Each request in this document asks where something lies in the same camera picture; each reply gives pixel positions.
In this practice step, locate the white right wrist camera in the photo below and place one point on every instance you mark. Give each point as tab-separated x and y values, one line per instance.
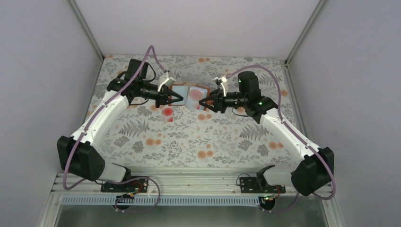
222	83

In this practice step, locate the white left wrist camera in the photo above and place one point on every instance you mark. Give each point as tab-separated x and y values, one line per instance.
167	79

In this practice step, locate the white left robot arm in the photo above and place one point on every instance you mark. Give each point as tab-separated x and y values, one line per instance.
79	152

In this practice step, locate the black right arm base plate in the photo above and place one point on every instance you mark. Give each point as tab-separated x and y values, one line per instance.
253	185

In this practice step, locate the blue slotted cable duct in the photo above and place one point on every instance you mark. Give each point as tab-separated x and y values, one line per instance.
144	200

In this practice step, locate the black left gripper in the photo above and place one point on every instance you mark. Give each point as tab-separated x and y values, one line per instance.
161	96

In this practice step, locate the aluminium corner frame post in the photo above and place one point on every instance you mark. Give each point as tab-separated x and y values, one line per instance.
304	32

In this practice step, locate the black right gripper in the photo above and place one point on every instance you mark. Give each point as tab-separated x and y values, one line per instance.
218	102

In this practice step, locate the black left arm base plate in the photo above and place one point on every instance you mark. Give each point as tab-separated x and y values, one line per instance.
139	185

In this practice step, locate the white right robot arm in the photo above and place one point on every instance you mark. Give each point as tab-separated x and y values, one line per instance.
314	166

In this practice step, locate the left aluminium corner post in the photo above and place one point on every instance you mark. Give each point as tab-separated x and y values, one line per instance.
78	14

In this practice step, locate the brown leather card holder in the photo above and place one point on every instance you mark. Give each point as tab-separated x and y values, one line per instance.
183	89

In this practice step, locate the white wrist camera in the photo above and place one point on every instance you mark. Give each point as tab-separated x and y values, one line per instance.
222	83
167	79

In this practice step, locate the aluminium mounting rail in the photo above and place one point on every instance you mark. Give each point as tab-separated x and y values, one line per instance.
175	181

